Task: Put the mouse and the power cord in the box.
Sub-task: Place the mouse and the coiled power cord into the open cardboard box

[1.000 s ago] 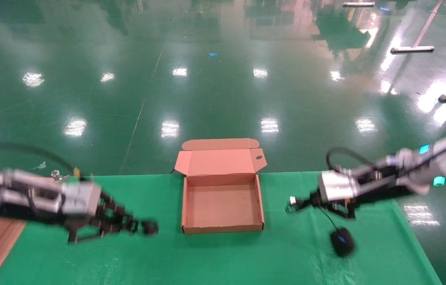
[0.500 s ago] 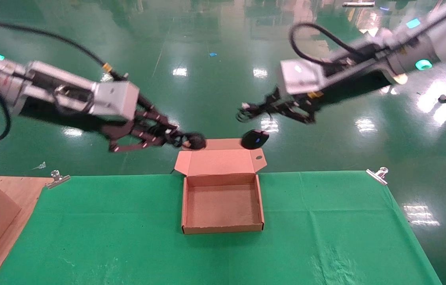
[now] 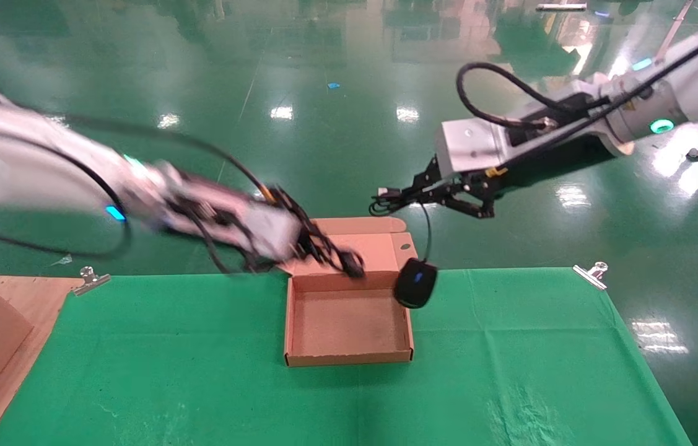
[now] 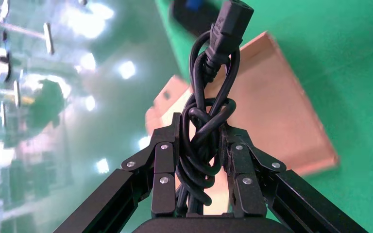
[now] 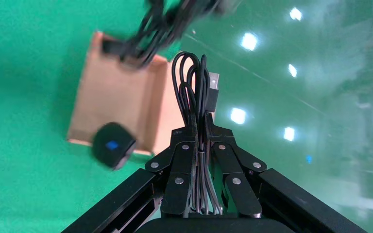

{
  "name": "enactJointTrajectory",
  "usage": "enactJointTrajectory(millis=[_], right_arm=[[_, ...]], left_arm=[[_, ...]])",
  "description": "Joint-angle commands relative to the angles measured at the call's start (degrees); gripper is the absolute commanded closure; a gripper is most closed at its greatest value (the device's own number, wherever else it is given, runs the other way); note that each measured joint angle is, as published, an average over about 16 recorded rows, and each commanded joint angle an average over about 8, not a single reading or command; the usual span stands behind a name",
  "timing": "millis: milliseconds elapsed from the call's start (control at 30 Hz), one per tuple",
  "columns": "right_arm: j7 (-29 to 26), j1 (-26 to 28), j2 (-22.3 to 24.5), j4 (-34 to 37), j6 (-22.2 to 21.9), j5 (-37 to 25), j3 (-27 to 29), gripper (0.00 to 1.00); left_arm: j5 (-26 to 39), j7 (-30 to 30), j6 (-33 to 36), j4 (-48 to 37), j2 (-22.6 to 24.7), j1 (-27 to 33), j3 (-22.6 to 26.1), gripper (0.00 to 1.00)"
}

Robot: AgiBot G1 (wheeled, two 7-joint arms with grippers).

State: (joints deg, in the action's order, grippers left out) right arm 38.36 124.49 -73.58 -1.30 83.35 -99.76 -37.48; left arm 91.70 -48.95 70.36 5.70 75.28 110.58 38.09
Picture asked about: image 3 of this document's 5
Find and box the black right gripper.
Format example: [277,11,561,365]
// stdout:
[399,93,619,219]

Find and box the black mouse with cord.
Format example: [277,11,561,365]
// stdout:
[370,186,439,310]

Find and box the white table leg with pole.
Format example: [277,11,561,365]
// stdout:
[658,0,694,59]

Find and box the right arm yellow-banded black cable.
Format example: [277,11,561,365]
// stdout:
[488,19,698,177]

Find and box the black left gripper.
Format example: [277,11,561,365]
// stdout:
[166,186,367,279]

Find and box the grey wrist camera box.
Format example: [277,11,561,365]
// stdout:
[435,118,513,180]
[225,192,305,264]

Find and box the right arm plain black cable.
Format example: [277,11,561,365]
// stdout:
[456,62,611,131]

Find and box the open brown cardboard box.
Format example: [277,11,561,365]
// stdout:
[281,216,419,368]

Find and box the left arm plain black cable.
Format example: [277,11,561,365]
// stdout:
[0,133,134,261]

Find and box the silver binder clip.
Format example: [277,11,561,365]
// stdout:
[573,261,608,291]
[72,266,111,297]

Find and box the green table cloth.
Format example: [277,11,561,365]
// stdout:
[0,268,693,446]

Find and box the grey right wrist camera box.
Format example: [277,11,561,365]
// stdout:
[435,118,513,180]

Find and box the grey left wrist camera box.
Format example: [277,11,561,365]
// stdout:
[225,192,305,264]

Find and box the arm plain black cable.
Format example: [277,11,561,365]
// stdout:
[0,133,134,261]
[456,62,611,131]

